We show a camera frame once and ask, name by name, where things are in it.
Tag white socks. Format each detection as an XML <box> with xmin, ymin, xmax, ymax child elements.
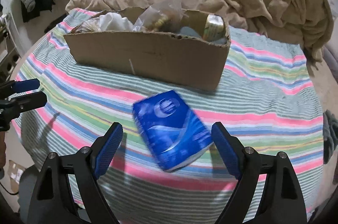
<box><xmin>98</xmin><ymin>12</ymin><xmax>134</xmax><ymax>32</ymax></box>

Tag clear crinkled plastic bag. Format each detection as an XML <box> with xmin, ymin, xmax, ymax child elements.
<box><xmin>71</xmin><ymin>17</ymin><xmax>101</xmax><ymax>34</ymax></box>

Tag grey pillow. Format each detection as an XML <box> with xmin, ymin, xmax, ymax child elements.
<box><xmin>323</xmin><ymin>46</ymin><xmax>337</xmax><ymax>77</ymax></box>

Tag brown cardboard box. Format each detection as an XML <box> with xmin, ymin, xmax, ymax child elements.
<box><xmin>65</xmin><ymin>7</ymin><xmax>231</xmax><ymax>91</ymax></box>

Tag green yellow tissue pack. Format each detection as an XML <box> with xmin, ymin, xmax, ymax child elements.
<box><xmin>202</xmin><ymin>14</ymin><xmax>226</xmax><ymax>42</ymax></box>

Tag clear plastic snack bag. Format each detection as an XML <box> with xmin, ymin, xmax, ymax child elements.
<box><xmin>133</xmin><ymin>0</ymin><xmax>185</xmax><ymax>33</ymax></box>

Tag blue tissue pack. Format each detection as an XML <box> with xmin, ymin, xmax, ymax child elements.
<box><xmin>132</xmin><ymin>90</ymin><xmax>213</xmax><ymax>172</ymax></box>

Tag striped colourful towel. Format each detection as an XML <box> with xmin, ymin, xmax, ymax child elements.
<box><xmin>13</xmin><ymin>9</ymin><xmax>323</xmax><ymax>223</ymax></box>

